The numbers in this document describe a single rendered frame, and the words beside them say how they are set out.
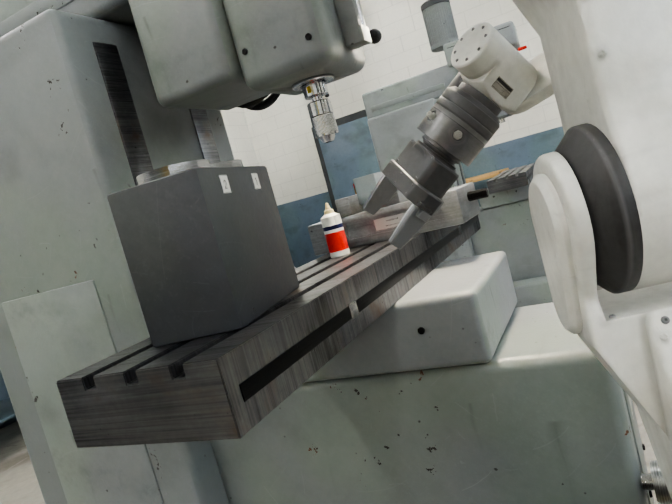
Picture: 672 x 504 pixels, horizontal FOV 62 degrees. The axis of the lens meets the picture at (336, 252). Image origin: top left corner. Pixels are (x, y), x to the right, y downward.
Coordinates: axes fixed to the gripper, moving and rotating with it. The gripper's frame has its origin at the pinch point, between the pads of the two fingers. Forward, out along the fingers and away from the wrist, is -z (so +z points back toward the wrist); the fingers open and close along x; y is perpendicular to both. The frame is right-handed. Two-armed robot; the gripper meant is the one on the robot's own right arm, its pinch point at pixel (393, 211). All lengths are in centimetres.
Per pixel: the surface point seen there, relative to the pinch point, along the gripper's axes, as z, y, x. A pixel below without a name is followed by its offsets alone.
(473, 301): -4.7, -19.6, -4.0
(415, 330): -14.7, -17.8, -0.1
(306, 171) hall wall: -135, -302, 695
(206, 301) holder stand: -18.0, 20.8, -12.2
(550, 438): -14.1, -37.4, -17.8
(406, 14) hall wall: 116, -274, 662
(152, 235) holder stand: -15.9, 28.4, -6.5
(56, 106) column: -26, 41, 51
